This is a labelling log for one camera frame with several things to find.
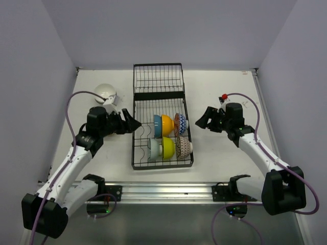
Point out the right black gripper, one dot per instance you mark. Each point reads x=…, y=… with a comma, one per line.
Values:
x=212, y=113

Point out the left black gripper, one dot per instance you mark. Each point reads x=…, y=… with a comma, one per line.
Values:
x=127, y=126

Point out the blue ceramic bowl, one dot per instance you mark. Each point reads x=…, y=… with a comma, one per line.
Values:
x=157, y=126

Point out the pale grey-green bowl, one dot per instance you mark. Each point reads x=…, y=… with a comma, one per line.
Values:
x=154, y=149

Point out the white ceramic bowl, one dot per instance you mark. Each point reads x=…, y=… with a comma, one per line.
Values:
x=105, y=90

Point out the yellow checkered bowl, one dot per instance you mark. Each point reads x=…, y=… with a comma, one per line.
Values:
x=111, y=135

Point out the mint green floral bowl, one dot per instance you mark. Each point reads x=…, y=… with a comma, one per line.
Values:
x=99, y=100

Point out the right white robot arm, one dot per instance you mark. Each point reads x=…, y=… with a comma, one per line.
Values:
x=282, y=189

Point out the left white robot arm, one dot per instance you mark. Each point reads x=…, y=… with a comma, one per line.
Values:
x=48, y=210

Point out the blue zigzag patterned bowl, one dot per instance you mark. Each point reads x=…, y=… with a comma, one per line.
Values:
x=181, y=124

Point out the orange ceramic bowl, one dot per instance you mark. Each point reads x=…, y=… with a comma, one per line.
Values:
x=167, y=125

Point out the brown scale patterned bowl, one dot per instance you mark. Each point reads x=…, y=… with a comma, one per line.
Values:
x=183, y=148

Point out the lime yellow bowl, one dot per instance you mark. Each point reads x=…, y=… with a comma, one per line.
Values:
x=168, y=148

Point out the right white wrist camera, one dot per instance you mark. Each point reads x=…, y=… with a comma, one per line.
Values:
x=224, y=100

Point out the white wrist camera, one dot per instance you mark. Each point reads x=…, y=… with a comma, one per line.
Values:
x=111, y=103
x=224, y=100

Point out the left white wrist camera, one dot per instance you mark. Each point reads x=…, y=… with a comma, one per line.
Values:
x=111, y=103

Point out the black wire dish rack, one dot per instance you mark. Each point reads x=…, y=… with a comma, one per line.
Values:
x=159, y=104

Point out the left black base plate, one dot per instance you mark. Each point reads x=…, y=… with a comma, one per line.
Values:
x=115, y=190

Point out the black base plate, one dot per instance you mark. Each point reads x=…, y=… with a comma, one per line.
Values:
x=115, y=190
x=222, y=193

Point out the aluminium mounting rail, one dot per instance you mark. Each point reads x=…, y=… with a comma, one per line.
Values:
x=142, y=193

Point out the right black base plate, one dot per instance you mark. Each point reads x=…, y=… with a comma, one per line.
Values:
x=222, y=193

